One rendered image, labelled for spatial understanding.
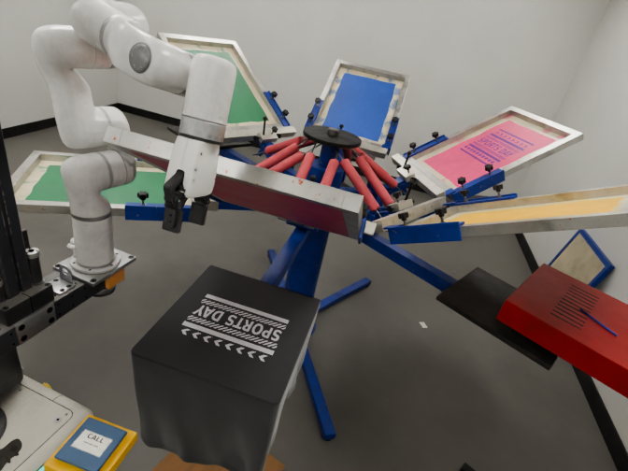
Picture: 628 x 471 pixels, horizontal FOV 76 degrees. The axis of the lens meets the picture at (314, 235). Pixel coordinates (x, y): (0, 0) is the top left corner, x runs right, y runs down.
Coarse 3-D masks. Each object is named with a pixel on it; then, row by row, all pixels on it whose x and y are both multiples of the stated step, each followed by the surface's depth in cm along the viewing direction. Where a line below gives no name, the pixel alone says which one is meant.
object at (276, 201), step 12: (252, 192) 99; (264, 192) 92; (276, 204) 112; (288, 204) 102; (300, 204) 94; (312, 204) 88; (288, 216) 143; (300, 216) 127; (312, 216) 115; (324, 216) 105; (336, 216) 97; (324, 228) 148; (336, 228) 132
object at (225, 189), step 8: (152, 160) 95; (160, 160) 91; (216, 176) 89; (216, 184) 107; (224, 184) 101; (232, 184) 96; (216, 192) 131; (224, 192) 122; (232, 192) 115; (240, 192) 108; (248, 192) 102; (232, 200) 147; (240, 200) 136; (248, 200) 127; (256, 200) 118; (256, 208) 153; (264, 208) 141; (272, 208) 131; (280, 216) 154
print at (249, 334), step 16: (208, 304) 134; (224, 304) 136; (240, 304) 137; (192, 320) 126; (208, 320) 128; (224, 320) 129; (240, 320) 130; (256, 320) 132; (272, 320) 133; (288, 320) 135; (192, 336) 120; (208, 336) 122; (224, 336) 123; (240, 336) 124; (256, 336) 125; (272, 336) 127; (240, 352) 119; (256, 352) 120; (272, 352) 121
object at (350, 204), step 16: (112, 128) 88; (112, 144) 88; (128, 144) 87; (144, 144) 87; (160, 144) 86; (144, 160) 101; (224, 160) 85; (224, 176) 85; (240, 176) 84; (256, 176) 84; (272, 176) 83; (288, 176) 83; (288, 192) 82; (304, 192) 82; (320, 192) 82; (336, 192) 81; (336, 208) 83; (352, 208) 81; (352, 224) 105
